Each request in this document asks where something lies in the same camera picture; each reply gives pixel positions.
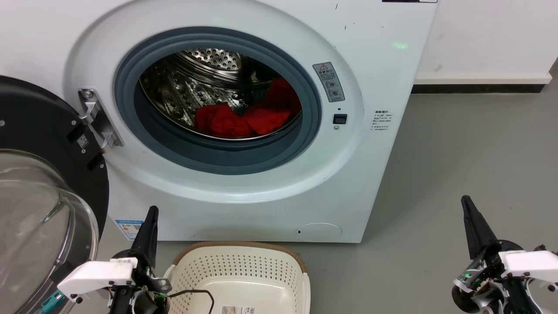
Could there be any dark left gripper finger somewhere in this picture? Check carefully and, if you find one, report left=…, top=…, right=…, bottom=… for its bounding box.
left=131, top=206, right=154, bottom=263
left=147, top=206, right=159, bottom=267

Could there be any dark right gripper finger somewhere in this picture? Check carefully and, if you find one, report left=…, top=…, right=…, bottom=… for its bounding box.
left=466, top=195, right=500, bottom=254
left=461, top=195, right=485, bottom=260

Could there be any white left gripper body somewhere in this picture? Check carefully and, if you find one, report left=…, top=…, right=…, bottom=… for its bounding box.
left=58, top=257, right=171, bottom=314

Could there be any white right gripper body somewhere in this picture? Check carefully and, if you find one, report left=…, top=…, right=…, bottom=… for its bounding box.
left=452, top=241, right=558, bottom=314

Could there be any red cloth garment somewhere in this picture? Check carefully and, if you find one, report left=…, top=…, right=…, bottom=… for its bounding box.
left=194, top=77, right=302, bottom=139

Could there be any cream perforated laundry basket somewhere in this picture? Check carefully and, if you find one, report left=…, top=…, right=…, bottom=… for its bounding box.
left=163, top=241, right=311, bottom=314

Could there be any stainless steel washing machine drum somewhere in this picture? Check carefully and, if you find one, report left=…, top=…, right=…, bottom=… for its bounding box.
left=139, top=48, right=302, bottom=141

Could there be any washing machine door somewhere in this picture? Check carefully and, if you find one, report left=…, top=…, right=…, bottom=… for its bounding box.
left=0, top=75, right=109, bottom=314

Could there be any blue energy label sticker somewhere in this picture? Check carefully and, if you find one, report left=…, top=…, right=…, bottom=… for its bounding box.
left=115, top=219, right=144, bottom=241

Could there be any grey rubber door gasket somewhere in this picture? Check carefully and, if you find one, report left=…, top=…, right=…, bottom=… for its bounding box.
left=114, top=26, right=322, bottom=175

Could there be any white front-load washing machine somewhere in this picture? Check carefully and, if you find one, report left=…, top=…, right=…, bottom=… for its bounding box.
left=0, top=0, right=439, bottom=243

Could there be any silver metal door hinge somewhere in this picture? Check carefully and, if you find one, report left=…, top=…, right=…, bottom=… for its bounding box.
left=78, top=88, right=125, bottom=153

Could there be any black skirting strip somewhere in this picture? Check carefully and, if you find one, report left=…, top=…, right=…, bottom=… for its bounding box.
left=412, top=84, right=545, bottom=94

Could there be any round white filter cover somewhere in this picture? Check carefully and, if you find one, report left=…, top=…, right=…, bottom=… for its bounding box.
left=296, top=223, right=343, bottom=242

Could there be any grey warning sticker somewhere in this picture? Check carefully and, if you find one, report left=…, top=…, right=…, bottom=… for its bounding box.
left=313, top=62, right=345, bottom=103

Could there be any teal cable connector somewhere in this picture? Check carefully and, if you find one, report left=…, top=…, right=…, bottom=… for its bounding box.
left=43, top=293, right=62, bottom=314

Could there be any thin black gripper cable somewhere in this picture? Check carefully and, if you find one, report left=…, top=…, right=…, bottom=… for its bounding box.
left=168, top=289, right=215, bottom=314

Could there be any white wall ledge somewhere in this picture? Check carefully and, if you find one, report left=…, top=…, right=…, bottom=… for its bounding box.
left=414, top=72, right=553, bottom=85

